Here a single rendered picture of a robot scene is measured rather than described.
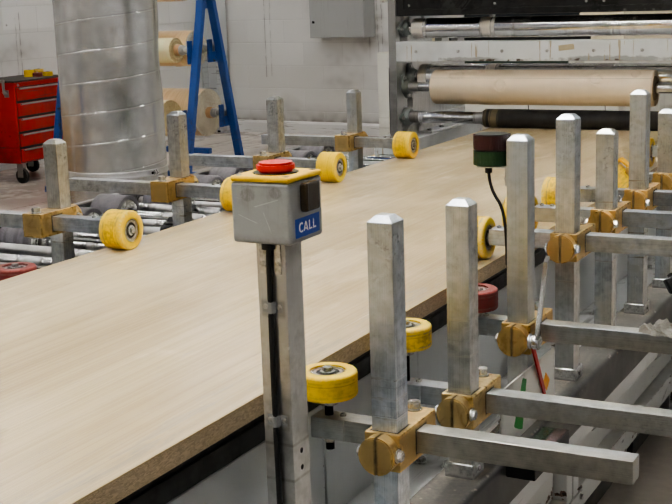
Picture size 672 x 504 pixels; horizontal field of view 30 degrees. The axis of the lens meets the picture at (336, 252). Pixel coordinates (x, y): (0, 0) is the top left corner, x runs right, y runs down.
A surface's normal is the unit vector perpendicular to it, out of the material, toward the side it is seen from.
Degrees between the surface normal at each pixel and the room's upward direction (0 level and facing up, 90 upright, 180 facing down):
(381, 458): 90
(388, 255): 90
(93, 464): 0
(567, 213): 90
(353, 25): 90
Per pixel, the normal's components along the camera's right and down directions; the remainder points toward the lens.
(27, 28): 0.85, 0.08
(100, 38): 0.04, 0.20
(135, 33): 0.64, 0.14
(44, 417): -0.04, -0.98
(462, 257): -0.46, 0.20
